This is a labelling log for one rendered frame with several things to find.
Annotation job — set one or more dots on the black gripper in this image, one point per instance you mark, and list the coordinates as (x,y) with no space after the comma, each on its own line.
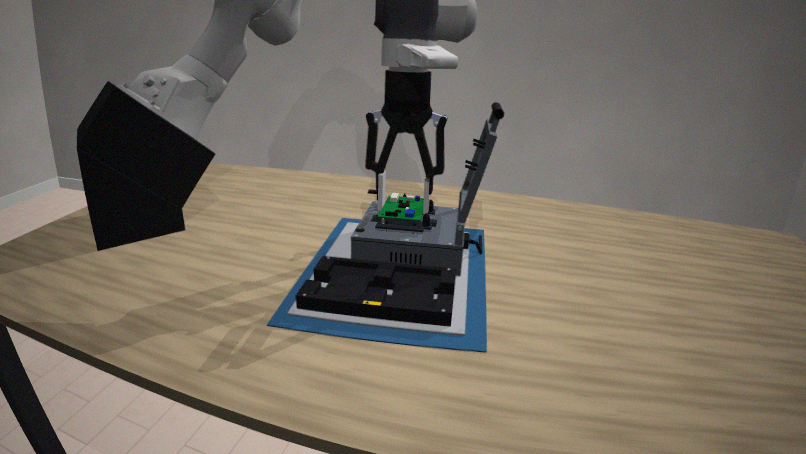
(406,87)

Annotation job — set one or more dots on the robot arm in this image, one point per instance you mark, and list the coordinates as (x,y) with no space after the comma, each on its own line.
(190,88)

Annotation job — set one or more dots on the green circuit board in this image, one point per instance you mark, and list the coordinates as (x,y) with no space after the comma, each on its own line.
(397,207)

